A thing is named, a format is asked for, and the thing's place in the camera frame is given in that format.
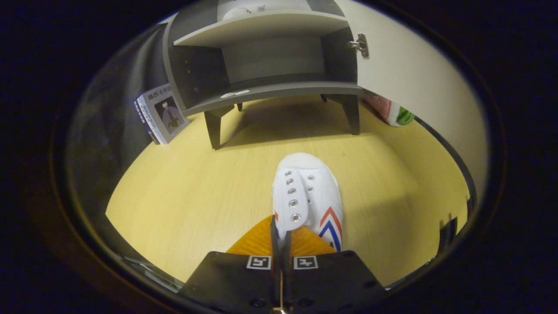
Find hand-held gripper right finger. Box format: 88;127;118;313
281;225;387;314

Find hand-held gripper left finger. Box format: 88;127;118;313
179;215;282;314

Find white shoe with striped side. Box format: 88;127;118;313
272;153;344;253

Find white shoe cabinet door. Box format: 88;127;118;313
336;0;489;205

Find metal door hinge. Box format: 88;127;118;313
348;34;370;59

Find white boxed book set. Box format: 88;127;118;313
134;84;191;145

